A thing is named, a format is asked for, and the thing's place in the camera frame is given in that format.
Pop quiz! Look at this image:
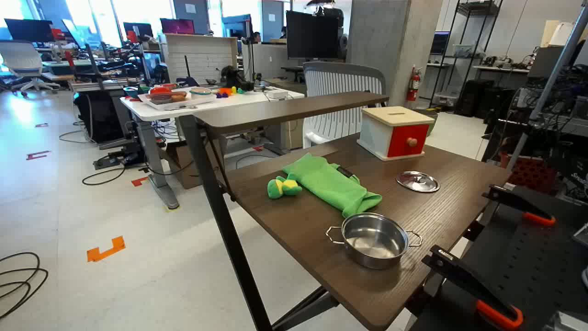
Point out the coiled black floor cable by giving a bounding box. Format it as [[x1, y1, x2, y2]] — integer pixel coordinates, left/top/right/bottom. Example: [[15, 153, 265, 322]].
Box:
[[0, 250, 50, 320]]

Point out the red fire extinguisher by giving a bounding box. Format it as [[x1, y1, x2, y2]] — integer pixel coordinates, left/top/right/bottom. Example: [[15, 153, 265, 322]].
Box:
[[406, 66, 423, 105]]

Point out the white office desk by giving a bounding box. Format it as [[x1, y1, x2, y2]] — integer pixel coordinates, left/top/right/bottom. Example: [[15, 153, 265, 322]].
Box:
[[118, 85, 307, 212]]

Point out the green cloth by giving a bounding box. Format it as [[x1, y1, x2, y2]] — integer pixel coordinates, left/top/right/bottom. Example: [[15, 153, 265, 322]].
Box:
[[281, 153, 384, 219]]

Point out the red perforated crate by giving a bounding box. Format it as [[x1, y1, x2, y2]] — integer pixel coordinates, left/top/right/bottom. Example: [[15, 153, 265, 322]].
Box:
[[498, 153, 563, 195]]

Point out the green and yellow plush toy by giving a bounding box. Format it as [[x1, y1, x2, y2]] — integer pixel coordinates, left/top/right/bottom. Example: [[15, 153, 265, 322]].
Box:
[[267, 175, 305, 201]]

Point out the black metal table frame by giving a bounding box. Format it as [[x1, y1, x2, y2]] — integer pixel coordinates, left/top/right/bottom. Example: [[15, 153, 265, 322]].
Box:
[[179, 116, 342, 331]]

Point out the red basket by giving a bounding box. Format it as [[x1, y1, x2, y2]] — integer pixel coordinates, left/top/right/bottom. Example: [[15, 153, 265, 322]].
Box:
[[147, 83, 190, 105]]

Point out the large black monitor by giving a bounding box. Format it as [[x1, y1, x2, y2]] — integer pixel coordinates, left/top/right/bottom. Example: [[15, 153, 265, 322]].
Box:
[[285, 9, 346, 61]]

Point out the grey metal stand pole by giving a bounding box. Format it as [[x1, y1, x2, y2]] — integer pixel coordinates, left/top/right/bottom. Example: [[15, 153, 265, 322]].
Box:
[[504, 6, 588, 173]]

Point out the white partition panel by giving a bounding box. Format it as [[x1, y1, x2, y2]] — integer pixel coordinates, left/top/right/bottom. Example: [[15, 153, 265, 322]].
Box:
[[164, 33, 239, 87]]

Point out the small steel pot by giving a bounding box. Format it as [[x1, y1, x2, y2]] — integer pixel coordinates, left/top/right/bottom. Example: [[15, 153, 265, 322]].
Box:
[[324, 212, 425, 272]]

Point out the black metal shelving rack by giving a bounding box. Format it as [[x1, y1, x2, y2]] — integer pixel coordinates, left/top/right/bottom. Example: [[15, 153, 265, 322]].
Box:
[[428, 0, 506, 107]]

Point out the small metal bowl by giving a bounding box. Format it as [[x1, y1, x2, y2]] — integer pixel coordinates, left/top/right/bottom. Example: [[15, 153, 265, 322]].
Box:
[[395, 169, 441, 195]]

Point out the raised wooden shelf board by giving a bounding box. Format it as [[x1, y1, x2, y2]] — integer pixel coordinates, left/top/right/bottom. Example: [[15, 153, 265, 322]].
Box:
[[191, 90, 392, 131]]

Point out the black clamp with orange handle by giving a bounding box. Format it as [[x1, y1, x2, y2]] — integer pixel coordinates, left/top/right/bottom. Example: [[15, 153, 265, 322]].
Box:
[[484, 182, 559, 230], [421, 245, 526, 331]]

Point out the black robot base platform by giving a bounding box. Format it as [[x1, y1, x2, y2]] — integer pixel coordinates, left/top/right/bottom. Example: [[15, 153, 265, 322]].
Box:
[[410, 182, 588, 331]]

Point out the wooden box with red drawer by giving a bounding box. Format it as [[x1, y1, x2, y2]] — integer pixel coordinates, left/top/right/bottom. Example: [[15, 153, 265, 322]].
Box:
[[357, 105, 436, 162]]

